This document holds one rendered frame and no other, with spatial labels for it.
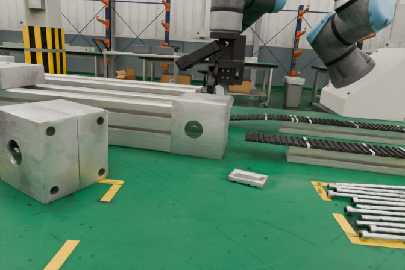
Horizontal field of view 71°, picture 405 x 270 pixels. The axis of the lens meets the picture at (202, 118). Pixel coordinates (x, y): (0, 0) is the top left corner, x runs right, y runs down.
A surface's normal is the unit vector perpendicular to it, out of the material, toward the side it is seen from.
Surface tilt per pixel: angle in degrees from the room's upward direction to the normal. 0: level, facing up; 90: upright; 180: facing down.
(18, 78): 90
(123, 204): 0
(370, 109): 90
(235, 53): 90
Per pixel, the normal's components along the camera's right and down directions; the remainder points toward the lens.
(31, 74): 0.98, 0.10
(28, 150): -0.53, 0.17
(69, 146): 0.85, 0.18
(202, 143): -0.18, 0.22
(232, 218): 0.06, -0.97
